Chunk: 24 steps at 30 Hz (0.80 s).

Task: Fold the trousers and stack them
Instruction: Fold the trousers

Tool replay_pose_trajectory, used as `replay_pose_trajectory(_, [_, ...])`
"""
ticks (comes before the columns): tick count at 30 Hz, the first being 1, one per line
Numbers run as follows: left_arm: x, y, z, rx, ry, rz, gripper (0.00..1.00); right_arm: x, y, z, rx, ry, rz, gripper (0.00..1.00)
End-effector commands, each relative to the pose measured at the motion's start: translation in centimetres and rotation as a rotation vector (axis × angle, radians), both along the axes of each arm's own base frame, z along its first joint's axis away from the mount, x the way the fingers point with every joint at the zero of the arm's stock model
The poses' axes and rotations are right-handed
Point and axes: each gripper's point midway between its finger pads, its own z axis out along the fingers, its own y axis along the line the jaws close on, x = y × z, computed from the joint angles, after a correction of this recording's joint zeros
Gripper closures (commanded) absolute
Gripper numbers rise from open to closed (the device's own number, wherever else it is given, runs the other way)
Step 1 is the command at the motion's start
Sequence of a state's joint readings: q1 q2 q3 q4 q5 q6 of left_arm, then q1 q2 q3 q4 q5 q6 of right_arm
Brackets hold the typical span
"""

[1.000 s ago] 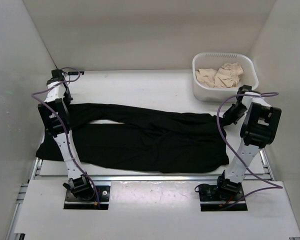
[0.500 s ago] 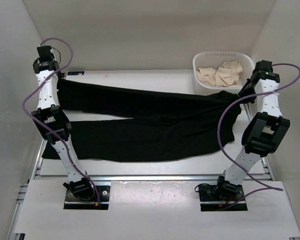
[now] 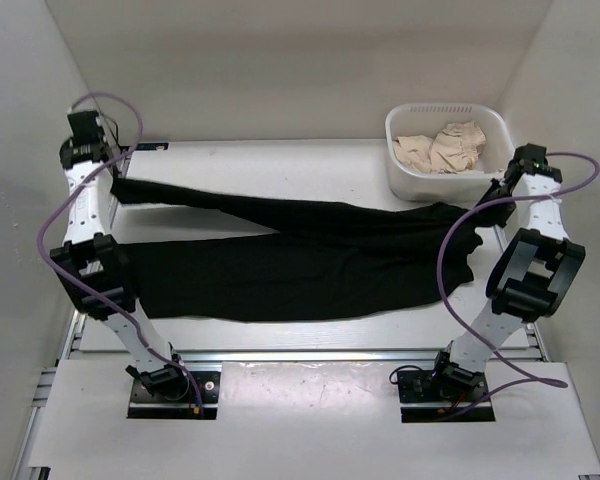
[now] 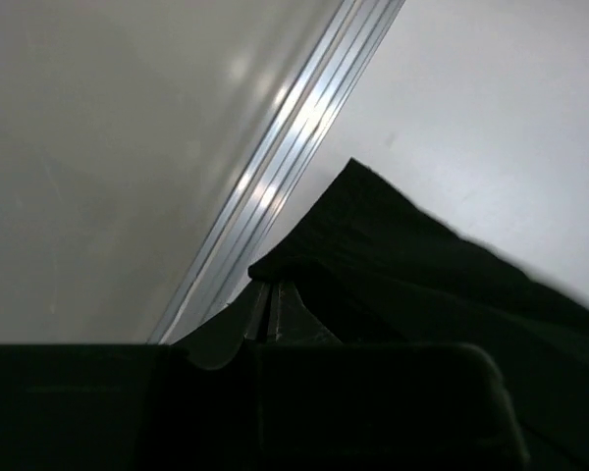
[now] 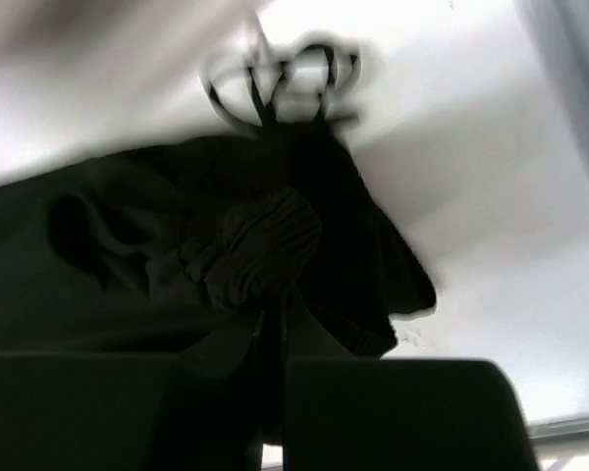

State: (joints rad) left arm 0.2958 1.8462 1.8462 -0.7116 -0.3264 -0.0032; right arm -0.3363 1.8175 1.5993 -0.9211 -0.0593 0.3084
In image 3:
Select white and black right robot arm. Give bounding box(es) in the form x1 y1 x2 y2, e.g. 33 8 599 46
429 144 586 400

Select aluminium front frame rail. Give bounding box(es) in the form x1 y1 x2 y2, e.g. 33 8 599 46
68 347 542 363

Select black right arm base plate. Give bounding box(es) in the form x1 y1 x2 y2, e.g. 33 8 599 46
389 365 495 424

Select black trousers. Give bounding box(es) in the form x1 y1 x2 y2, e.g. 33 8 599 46
113 179 482 322

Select black corner label sticker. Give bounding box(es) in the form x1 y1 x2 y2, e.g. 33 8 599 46
136 142 169 151

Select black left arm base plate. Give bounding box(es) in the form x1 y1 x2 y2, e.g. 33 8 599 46
126 366 221 420

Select aluminium left frame rail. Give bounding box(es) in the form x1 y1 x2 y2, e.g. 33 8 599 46
9 145 132 480

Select white front cover board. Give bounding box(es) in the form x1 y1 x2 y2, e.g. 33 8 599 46
29 360 600 479

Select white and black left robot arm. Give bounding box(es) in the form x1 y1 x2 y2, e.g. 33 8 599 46
49 110 202 405

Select white plastic laundry basket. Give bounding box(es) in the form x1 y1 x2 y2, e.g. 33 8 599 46
385 102 514 203

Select beige trousers in basket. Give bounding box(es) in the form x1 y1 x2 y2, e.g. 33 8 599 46
393 121 487 174

